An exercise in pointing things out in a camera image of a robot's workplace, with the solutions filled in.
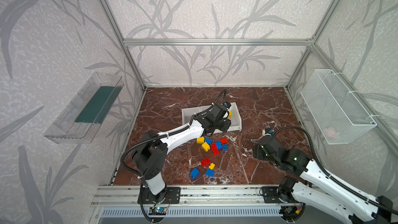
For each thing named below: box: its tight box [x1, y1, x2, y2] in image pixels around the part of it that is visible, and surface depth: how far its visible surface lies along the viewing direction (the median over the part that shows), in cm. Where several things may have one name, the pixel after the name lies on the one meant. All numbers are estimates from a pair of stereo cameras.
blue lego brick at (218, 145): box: [215, 141, 223, 150], surface depth 91 cm
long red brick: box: [210, 143, 220, 156], surface depth 89 cm
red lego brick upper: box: [219, 137, 229, 145], surface depth 94 cm
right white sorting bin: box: [226, 102, 243, 132], surface depth 99 cm
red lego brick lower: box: [200, 157, 211, 168], surface depth 84 cm
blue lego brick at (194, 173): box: [190, 167, 200, 180], surface depth 80 cm
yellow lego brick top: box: [196, 136, 205, 145], surface depth 93 cm
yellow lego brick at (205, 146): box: [201, 141, 210, 152], surface depth 90 cm
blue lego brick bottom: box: [205, 168, 216, 177], surface depth 82 cm
